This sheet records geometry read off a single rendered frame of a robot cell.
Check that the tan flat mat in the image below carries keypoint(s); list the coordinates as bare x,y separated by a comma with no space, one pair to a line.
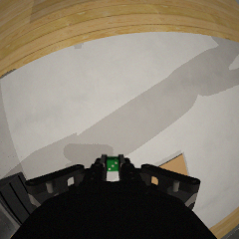
177,164

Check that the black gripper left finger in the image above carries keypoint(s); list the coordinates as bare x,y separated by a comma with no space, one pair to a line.
49,185

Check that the green die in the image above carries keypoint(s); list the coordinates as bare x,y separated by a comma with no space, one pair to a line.
112,163

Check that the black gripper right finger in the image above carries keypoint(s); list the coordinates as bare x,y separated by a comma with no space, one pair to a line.
137,179

